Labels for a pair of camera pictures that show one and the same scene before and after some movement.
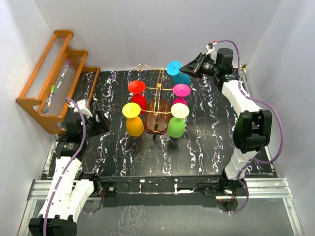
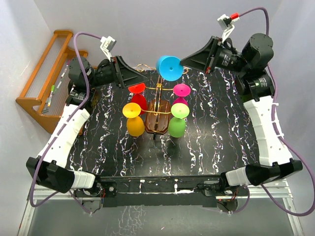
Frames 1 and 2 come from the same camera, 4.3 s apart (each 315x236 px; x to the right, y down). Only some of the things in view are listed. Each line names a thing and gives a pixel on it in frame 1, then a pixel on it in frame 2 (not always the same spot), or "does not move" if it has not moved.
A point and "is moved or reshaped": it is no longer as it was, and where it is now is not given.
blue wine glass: (173, 69) is moved or reshaped
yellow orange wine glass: (134, 125) does not move
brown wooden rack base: (158, 111) does not move
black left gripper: (101, 126) → (127, 75)
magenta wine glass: (180, 91) does not move
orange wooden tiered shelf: (61, 78) does not move
